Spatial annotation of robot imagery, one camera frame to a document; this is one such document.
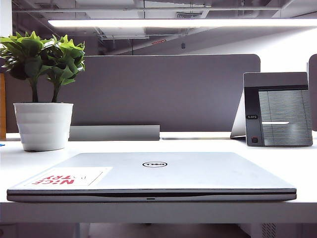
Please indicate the silver Dell laptop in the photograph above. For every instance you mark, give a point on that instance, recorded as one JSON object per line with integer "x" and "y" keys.
{"x": 173, "y": 173}

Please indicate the red ceiling sign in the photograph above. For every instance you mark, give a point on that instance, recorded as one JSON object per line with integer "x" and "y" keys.
{"x": 158, "y": 41}

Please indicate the long white ceiling light strip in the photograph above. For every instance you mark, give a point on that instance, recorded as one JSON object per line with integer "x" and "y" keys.
{"x": 173, "y": 23}

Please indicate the grey desktop device with slats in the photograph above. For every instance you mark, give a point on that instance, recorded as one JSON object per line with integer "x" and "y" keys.
{"x": 284, "y": 116}

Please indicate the green leafy artificial plant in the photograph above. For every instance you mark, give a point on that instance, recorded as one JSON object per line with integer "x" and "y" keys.
{"x": 37, "y": 54}

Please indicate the brown wooden panel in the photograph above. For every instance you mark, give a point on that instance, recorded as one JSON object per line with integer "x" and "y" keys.
{"x": 2, "y": 106}

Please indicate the grey metal divider bracket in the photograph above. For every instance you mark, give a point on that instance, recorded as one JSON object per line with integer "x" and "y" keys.
{"x": 114, "y": 133}

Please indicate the grey divider panel with post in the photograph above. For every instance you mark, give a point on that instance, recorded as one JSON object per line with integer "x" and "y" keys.
{"x": 313, "y": 94}

